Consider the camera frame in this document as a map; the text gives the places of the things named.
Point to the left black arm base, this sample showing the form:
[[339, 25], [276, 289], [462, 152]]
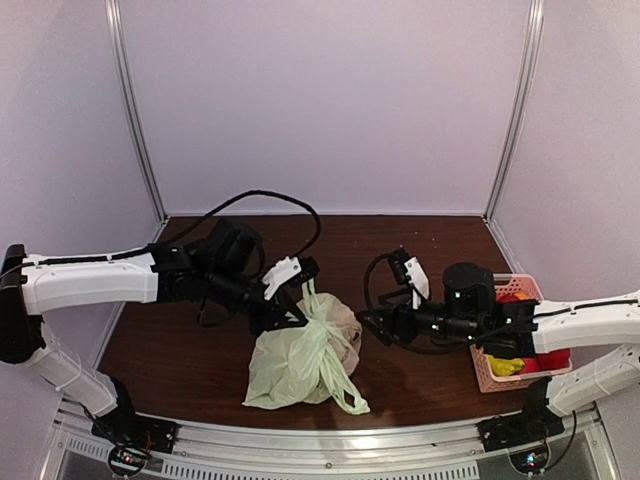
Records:
[[134, 437]]

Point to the left aluminium frame post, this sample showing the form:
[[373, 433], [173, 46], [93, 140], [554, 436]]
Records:
[[132, 115]]

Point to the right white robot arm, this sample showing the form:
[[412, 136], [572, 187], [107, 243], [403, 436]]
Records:
[[471, 316]]

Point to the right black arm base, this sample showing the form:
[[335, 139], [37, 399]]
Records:
[[526, 433]]

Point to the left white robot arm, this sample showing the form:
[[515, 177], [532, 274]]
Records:
[[227, 267]]

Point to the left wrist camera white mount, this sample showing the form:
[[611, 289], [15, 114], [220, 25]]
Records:
[[292, 271]]

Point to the curved aluminium rail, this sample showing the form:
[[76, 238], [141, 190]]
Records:
[[450, 450]]

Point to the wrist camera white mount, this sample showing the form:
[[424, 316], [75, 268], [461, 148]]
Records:
[[408, 271], [292, 271]]

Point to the light green plastic bag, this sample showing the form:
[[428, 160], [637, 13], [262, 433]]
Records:
[[309, 364]]

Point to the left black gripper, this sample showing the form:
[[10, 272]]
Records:
[[273, 315]]

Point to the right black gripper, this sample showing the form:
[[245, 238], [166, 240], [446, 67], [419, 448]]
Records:
[[390, 315]]

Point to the pink plastic basket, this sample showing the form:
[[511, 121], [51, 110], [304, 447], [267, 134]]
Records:
[[511, 343]]

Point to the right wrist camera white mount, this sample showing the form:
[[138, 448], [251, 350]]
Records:
[[408, 271]]

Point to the yellow banana toy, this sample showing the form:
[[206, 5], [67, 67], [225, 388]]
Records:
[[505, 367]]

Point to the red plush fruit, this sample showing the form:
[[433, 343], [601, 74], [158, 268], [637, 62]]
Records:
[[549, 362]]

